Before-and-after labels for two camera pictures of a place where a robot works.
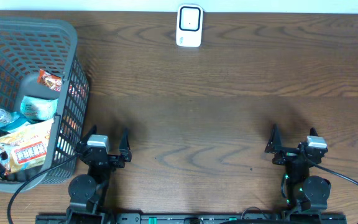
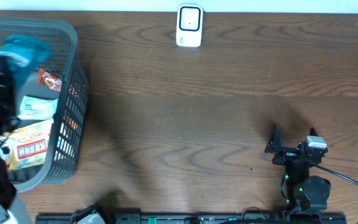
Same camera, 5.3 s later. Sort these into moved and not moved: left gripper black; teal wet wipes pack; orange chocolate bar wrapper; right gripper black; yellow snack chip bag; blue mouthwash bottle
Moved: blue mouthwash bottle; left gripper black
Not moved: orange chocolate bar wrapper; teal wet wipes pack; right gripper black; yellow snack chip bag
